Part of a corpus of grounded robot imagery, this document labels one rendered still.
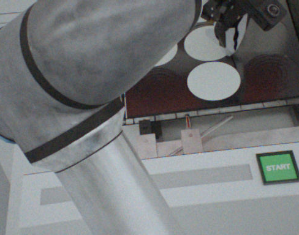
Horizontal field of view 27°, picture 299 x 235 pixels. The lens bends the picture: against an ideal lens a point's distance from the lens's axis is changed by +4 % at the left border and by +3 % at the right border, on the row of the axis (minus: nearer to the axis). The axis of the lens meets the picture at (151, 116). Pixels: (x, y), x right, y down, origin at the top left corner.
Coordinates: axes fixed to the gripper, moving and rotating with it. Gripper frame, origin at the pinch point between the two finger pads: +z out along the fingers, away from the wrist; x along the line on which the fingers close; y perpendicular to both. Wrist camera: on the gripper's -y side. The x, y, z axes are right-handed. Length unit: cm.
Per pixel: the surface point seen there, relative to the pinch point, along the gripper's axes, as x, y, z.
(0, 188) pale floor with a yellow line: 29, 77, 91
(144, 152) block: 28.5, -3.2, 0.5
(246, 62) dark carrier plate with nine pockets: -0.2, -3.1, 1.3
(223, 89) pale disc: 7.8, -4.2, 1.3
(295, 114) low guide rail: 1.1, -15.5, 6.3
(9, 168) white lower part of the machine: 29, 62, 65
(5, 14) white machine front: 18, 52, 7
